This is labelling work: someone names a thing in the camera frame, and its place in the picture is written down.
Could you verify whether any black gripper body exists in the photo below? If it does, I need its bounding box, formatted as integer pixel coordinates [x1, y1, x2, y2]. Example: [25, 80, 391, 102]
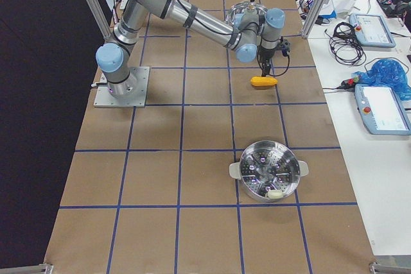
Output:
[257, 37, 291, 62]

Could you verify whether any yellow toy corn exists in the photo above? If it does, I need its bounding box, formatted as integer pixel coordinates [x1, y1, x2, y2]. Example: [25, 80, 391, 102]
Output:
[250, 76, 278, 88]

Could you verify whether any glass pot lid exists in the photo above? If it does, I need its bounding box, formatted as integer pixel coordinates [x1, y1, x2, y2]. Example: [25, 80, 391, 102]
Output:
[225, 1, 268, 28]

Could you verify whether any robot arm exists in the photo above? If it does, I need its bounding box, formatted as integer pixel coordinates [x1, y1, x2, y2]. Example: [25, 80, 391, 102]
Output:
[96, 0, 290, 99]

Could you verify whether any teach pendant tablet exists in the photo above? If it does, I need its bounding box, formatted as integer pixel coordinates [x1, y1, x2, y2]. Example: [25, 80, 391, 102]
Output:
[349, 13, 396, 48]
[354, 84, 410, 135]

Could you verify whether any blue plastic bag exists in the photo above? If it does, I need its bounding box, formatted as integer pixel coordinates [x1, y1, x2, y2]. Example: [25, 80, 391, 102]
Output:
[351, 58, 410, 101]

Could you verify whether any steel steamer basket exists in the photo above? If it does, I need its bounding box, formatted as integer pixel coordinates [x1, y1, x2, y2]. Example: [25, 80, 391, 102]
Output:
[229, 141, 309, 203]

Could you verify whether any black coiled cable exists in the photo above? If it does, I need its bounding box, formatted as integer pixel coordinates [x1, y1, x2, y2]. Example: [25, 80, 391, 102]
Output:
[329, 22, 367, 66]

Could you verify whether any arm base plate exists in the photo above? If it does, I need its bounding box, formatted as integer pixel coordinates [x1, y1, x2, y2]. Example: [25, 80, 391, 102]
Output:
[92, 67, 150, 108]

